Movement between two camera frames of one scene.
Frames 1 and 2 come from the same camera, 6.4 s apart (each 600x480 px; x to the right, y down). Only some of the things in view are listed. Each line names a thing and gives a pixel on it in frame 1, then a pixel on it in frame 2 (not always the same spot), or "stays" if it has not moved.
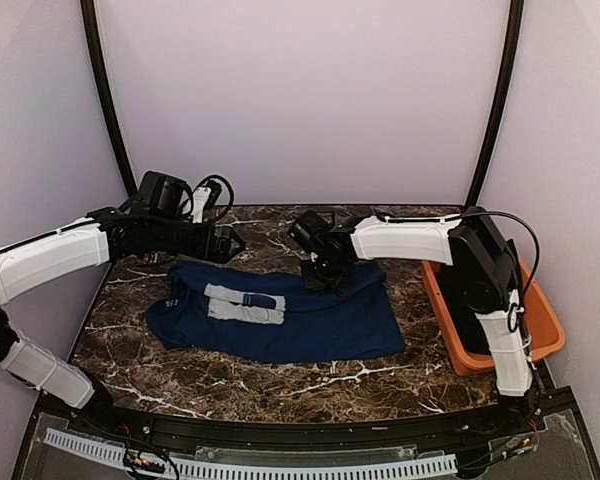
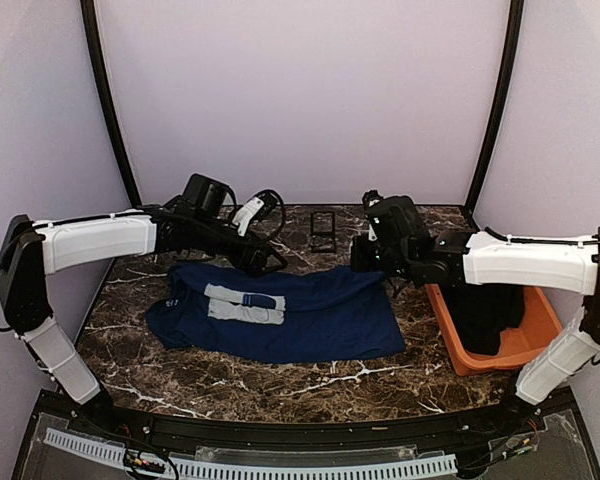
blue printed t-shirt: x=270 y=316 stays
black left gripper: x=221 y=254 -> x=255 y=268
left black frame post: x=89 y=15 stays
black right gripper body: x=325 y=274 -> x=362 y=260
